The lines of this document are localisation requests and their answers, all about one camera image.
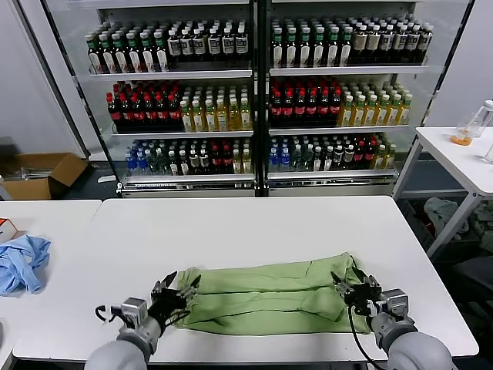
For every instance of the open cardboard box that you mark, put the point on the open cardboard box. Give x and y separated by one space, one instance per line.
65 169

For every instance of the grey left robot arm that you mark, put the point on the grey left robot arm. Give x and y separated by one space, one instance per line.
123 350

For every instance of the grey flat device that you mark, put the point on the grey flat device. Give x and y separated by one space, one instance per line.
1 333

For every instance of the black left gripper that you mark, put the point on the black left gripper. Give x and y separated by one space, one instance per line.
169 304

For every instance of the clear water bottle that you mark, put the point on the clear water bottle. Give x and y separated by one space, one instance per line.
296 160
307 159
163 165
153 165

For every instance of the small white floor object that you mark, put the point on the small white floor object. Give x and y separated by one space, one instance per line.
106 179

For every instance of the clear drinking glass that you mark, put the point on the clear drinking glass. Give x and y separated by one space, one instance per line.
489 154

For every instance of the crumpled light blue shirt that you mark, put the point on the crumpled light blue shirt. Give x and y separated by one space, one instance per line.
23 266

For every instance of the red cap cola bottle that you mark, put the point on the red cap cola bottle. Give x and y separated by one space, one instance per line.
300 112
126 115
288 112
151 115
216 163
138 115
276 112
335 109
163 114
114 115
227 163
312 112
370 154
175 113
359 156
323 111

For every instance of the white metal cooler shelf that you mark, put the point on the white metal cooler shelf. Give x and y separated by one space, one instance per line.
185 134
346 71
188 178
173 75
331 174
339 130

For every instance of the orange and white box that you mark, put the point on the orange and white box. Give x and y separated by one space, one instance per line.
5 231

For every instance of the blue water bottle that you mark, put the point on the blue water bottle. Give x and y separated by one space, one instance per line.
285 162
274 162
130 163
141 163

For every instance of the white cap dark label bottle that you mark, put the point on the white cap dark label bottle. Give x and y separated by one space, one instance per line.
186 48
184 167
328 162
214 46
228 46
199 47
348 154
193 162
241 45
204 162
338 156
174 48

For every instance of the beverage cooler cabinet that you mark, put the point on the beverage cooler cabinet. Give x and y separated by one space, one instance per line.
331 189
188 189

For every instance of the grey metal parts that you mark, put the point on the grey metal parts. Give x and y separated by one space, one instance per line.
34 174

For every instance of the black chair seat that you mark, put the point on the black chair seat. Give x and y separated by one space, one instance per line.
477 277

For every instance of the dark green cloth pile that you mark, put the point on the dark green cloth pile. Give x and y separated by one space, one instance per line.
485 221

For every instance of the light green t-shirt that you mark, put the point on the light green t-shirt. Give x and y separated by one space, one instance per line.
269 297

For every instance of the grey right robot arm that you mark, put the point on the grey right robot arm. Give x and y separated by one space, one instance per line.
420 350

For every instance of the black plastic crate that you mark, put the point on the black plastic crate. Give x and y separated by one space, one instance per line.
416 223

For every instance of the clear bottle white cap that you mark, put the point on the clear bottle white cap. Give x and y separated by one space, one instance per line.
483 119

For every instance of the white side table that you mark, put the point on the white side table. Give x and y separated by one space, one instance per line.
454 154

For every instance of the white cap beige label bottle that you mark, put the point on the white cap beige label bottle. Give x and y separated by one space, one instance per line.
400 42
360 42
424 41
373 42
413 41
386 42

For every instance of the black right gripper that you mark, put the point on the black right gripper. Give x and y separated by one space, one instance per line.
362 298

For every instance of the yellow tea bottle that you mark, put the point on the yellow tea bottle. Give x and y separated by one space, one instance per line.
393 115
247 165
234 118
403 114
390 159
210 119
222 119
346 115
369 115
358 115
379 160
198 119
245 118
236 165
186 119
381 115

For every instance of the grey-green cloth pile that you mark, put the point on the grey-green cloth pile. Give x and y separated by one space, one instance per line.
439 210

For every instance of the glass beaker with orange liquid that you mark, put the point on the glass beaker with orange liquid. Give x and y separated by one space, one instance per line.
461 140

